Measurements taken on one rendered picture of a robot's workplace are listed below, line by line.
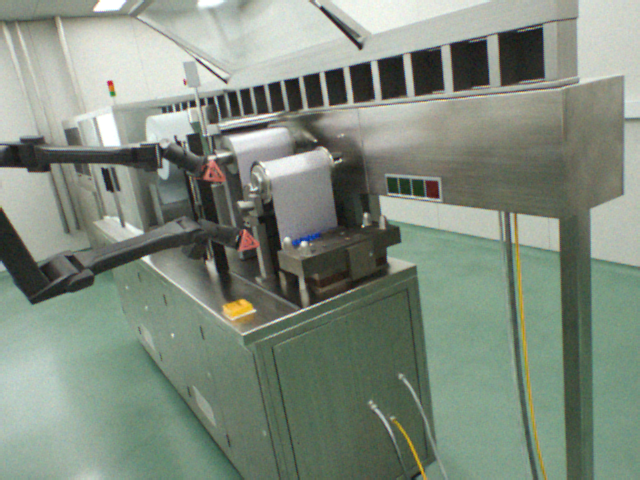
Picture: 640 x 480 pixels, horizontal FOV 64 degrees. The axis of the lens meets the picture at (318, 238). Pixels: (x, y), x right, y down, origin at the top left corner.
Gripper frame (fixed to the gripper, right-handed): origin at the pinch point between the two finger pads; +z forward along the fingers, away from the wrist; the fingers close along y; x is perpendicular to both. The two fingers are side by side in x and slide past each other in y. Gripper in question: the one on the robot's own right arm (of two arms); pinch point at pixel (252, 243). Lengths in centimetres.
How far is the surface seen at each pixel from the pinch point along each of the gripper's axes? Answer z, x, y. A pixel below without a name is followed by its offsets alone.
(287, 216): 9.4, 12.1, 0.6
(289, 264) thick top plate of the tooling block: 9.0, -3.1, 11.6
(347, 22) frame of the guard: 2, 75, 15
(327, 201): 23.2, 21.7, 0.7
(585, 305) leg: 65, 10, 77
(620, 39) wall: 213, 181, -27
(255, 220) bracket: 1.9, 7.7, -6.8
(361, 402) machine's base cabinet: 43, -41, 25
